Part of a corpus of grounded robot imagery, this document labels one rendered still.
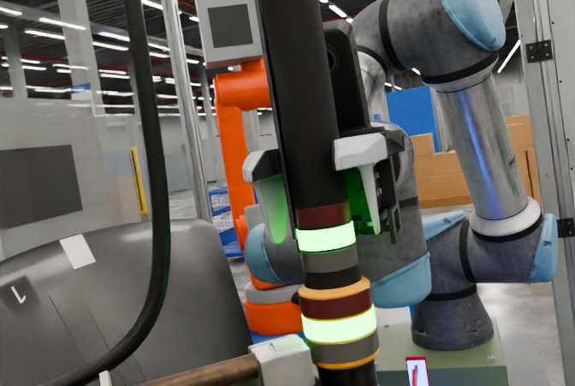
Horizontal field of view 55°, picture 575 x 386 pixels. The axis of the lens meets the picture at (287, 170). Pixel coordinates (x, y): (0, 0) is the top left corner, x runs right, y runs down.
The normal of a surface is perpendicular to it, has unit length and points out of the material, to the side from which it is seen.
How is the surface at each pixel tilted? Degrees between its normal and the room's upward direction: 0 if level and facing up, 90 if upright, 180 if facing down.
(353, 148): 42
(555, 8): 90
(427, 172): 90
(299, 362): 90
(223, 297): 36
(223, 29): 90
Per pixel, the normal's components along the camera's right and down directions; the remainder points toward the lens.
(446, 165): -0.29, 0.10
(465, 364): -0.17, -0.99
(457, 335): -0.12, -0.25
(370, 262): -0.61, 0.18
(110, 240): 0.20, -0.80
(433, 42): -0.45, 0.53
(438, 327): -0.53, -0.19
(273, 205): 0.92, -0.05
